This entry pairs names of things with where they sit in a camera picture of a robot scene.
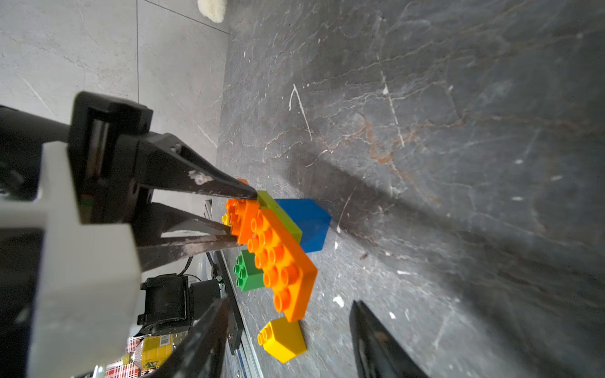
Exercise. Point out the orange 2x4 lego plate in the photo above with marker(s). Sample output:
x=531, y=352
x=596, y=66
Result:
x=287, y=270

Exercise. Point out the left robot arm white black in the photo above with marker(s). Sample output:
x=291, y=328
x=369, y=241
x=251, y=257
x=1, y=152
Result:
x=22, y=137

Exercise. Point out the dark green lego brick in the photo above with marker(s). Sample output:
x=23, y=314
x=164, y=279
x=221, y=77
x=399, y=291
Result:
x=248, y=276

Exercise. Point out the lime green lego plate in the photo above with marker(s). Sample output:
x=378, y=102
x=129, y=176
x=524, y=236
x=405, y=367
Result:
x=268, y=202

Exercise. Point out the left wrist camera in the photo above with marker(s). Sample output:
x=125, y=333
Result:
x=68, y=290

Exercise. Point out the white teddy bear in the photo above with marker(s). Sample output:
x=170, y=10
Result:
x=214, y=10

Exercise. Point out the yellow lego brick middle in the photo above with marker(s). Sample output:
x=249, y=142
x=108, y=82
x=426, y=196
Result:
x=282, y=339

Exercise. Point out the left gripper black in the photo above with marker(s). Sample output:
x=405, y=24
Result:
x=112, y=154

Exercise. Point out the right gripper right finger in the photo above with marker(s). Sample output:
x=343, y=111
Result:
x=376, y=352

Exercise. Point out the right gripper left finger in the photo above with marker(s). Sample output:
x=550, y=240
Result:
x=202, y=353

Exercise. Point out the blue lego block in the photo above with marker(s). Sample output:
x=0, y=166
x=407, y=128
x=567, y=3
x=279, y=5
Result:
x=311, y=218

